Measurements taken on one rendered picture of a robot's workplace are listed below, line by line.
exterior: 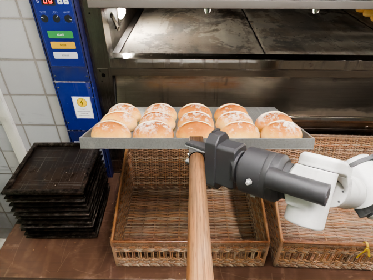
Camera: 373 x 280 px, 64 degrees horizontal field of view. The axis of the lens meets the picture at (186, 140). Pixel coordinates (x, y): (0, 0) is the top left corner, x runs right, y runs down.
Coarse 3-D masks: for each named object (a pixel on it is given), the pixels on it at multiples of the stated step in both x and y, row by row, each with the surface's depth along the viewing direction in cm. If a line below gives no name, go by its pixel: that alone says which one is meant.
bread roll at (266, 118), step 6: (264, 114) 79; (270, 114) 78; (276, 114) 78; (282, 114) 78; (258, 120) 79; (264, 120) 78; (270, 120) 77; (288, 120) 78; (258, 126) 79; (264, 126) 78
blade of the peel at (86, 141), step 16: (144, 112) 97; (176, 112) 97; (256, 112) 97; (176, 128) 83; (80, 144) 70; (96, 144) 70; (112, 144) 70; (128, 144) 70; (144, 144) 70; (160, 144) 70; (176, 144) 70; (256, 144) 70; (272, 144) 69; (288, 144) 69; (304, 144) 69
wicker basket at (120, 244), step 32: (128, 160) 129; (160, 160) 136; (128, 192) 129; (160, 192) 139; (224, 192) 139; (128, 224) 125; (160, 224) 124; (256, 224) 118; (128, 256) 107; (160, 256) 113; (224, 256) 113; (256, 256) 112
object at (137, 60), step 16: (112, 64) 116; (128, 64) 116; (144, 64) 116; (160, 64) 115; (176, 64) 115; (192, 64) 115; (208, 64) 115; (224, 64) 115; (240, 64) 115; (256, 64) 115; (272, 64) 114; (288, 64) 114; (304, 64) 114; (320, 64) 114; (336, 64) 114; (352, 64) 114; (368, 64) 114
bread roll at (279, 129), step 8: (280, 120) 72; (264, 128) 72; (272, 128) 71; (280, 128) 70; (288, 128) 70; (296, 128) 71; (264, 136) 72; (272, 136) 71; (280, 136) 70; (288, 136) 70; (296, 136) 70
